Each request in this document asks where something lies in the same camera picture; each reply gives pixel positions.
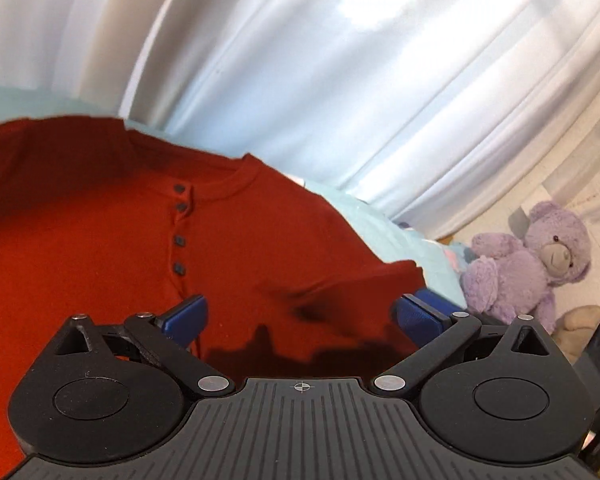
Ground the beige plush toy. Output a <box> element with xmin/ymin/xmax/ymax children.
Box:
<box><xmin>553</xmin><ymin>304</ymin><xmax>600</xmax><ymax>364</ymax></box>

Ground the white sheer curtain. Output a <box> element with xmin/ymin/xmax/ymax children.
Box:
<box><xmin>0</xmin><ymin>0</ymin><xmax>600</xmax><ymax>237</ymax></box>

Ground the purple teddy bear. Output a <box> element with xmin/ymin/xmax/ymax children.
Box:
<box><xmin>460</xmin><ymin>200</ymin><xmax>592</xmax><ymax>333</ymax></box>

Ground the red button-up knit shirt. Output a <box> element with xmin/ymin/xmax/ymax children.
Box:
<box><xmin>0</xmin><ymin>116</ymin><xmax>424</xmax><ymax>477</ymax></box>

